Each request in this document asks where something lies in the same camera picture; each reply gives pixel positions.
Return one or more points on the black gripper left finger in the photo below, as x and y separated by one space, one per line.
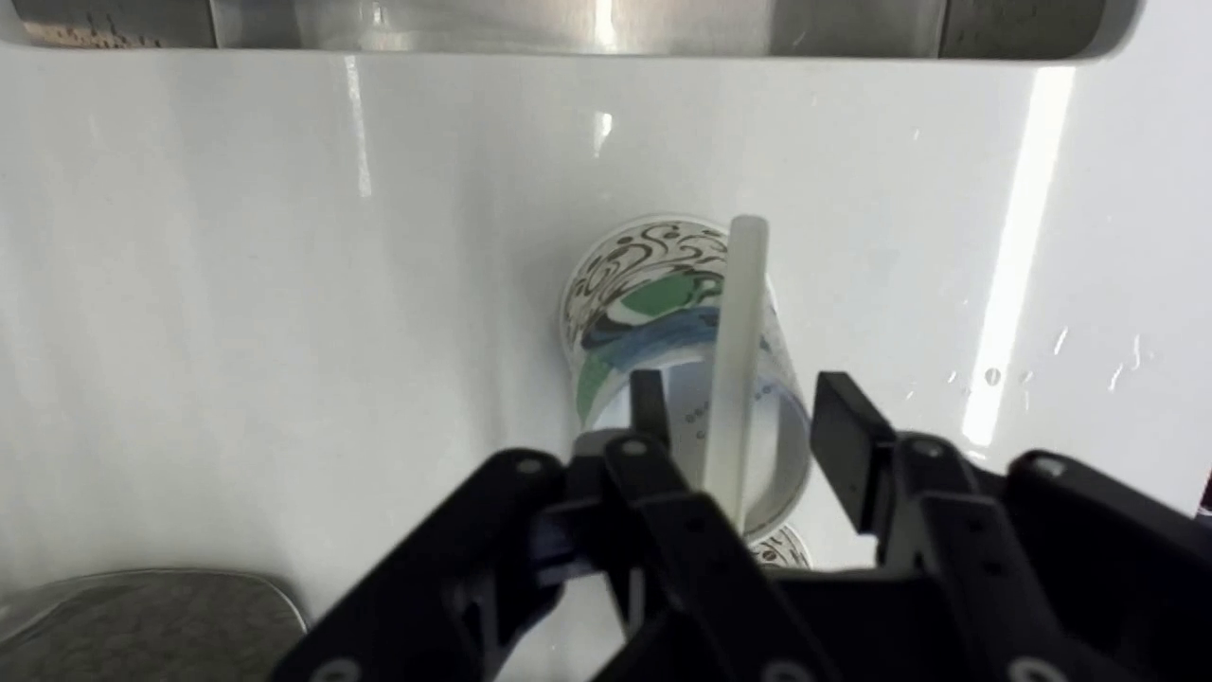
655 569

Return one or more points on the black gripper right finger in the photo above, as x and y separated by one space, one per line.
1073 569

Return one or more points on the white plastic fork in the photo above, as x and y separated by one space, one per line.
741 341

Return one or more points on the stainless steel sink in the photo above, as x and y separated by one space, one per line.
570 25

